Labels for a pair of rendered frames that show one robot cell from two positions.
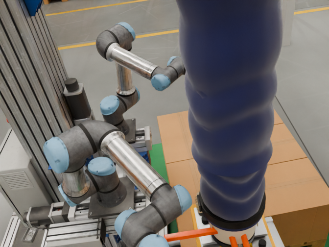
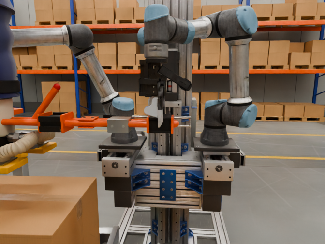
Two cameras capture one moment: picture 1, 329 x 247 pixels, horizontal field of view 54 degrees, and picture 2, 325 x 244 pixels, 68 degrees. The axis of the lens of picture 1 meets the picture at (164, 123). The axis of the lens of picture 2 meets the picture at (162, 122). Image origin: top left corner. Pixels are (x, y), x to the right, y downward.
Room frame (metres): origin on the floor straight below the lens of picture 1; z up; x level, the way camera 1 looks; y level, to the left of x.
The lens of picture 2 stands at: (1.33, -0.97, 1.38)
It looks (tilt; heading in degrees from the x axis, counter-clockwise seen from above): 11 degrees down; 92
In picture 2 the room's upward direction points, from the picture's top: straight up
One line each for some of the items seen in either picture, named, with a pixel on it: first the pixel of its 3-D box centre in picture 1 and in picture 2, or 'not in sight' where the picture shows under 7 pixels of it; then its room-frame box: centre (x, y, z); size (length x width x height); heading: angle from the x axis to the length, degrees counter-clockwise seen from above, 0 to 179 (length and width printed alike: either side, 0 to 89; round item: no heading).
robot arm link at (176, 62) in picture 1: (178, 67); (174, 31); (1.34, -0.11, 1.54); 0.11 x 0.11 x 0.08; 47
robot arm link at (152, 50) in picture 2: not in sight; (156, 52); (1.28, -0.20, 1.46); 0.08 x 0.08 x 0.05
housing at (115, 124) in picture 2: not in sight; (120, 124); (1.16, -0.20, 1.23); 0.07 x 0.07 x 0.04; 89
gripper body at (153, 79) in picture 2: not in sight; (154, 78); (1.27, -0.19, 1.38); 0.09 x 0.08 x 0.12; 178
